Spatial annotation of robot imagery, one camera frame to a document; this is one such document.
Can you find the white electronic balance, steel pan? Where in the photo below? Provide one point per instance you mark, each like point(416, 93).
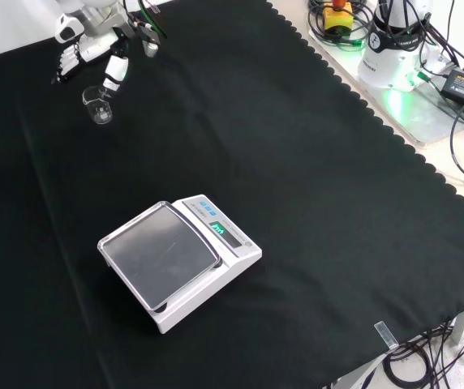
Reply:
point(183, 255)

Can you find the black cloth with scalloped edge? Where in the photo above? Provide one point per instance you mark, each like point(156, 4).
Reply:
point(297, 170)

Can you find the small clear glass beaker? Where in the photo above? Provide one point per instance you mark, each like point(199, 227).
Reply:
point(100, 110)

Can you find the yellow stop button box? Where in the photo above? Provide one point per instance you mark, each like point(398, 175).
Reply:
point(337, 18)

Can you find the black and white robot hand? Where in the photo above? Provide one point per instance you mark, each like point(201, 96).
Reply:
point(94, 48)

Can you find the clear tape strip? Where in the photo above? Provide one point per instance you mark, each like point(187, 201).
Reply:
point(386, 335)

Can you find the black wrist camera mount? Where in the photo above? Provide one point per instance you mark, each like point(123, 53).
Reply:
point(149, 40)

